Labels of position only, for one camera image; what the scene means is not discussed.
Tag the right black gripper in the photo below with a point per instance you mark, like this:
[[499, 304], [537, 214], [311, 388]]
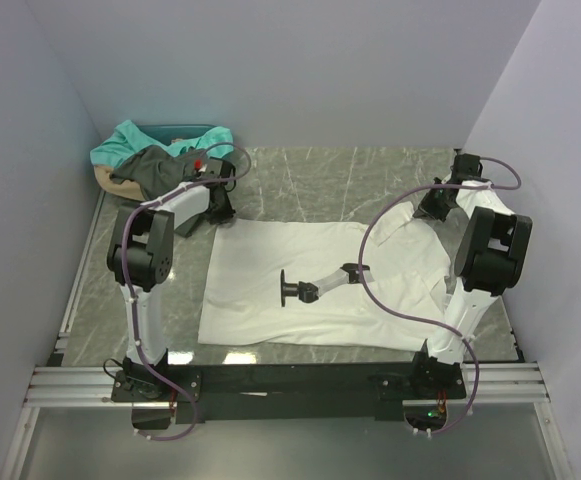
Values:
[[433, 203]]

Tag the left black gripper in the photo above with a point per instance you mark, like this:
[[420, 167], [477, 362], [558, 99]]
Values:
[[222, 209]]

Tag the white polo shirt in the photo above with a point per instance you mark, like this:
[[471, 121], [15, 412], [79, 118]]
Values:
[[325, 284]]

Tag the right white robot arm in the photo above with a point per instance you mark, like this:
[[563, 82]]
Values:
[[489, 261]]

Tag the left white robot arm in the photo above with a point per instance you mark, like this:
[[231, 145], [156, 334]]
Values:
[[141, 249]]

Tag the teal t shirt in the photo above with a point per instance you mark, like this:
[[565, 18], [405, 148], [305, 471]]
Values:
[[132, 148]]

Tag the dark grey t shirt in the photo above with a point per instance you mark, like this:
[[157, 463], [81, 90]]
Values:
[[155, 170]]

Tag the teal plastic basket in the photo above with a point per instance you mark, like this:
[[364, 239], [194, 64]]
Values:
[[176, 138]]

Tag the black base beam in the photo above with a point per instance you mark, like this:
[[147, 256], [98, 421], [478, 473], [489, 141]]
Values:
[[300, 391]]

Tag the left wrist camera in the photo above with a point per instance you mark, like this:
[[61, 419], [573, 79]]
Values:
[[201, 168]]

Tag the aluminium frame rail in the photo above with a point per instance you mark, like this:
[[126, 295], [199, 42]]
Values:
[[70, 429]]

